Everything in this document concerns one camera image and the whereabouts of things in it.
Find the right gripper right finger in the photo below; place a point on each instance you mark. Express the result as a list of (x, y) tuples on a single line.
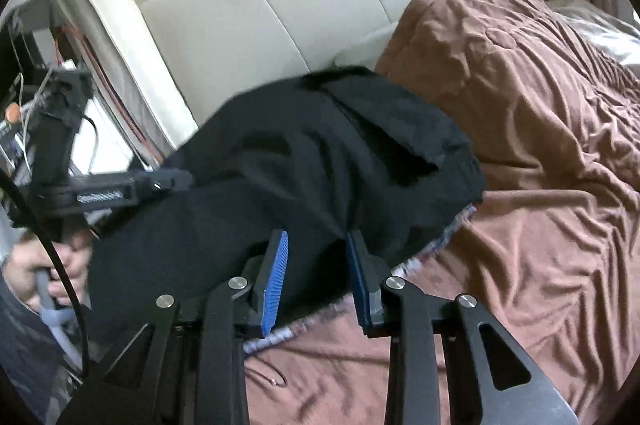
[(367, 275)]

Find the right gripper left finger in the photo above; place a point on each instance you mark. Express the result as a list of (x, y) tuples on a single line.
[(267, 275)]

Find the black pants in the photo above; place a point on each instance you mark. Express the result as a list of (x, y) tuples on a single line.
[(315, 156)]

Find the person's left hand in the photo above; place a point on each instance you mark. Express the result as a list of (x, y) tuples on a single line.
[(28, 257)]

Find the stack of folded dark clothes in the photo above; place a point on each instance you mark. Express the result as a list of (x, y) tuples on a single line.
[(341, 307)]

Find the brown bed sheet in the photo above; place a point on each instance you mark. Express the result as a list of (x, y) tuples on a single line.
[(553, 250)]

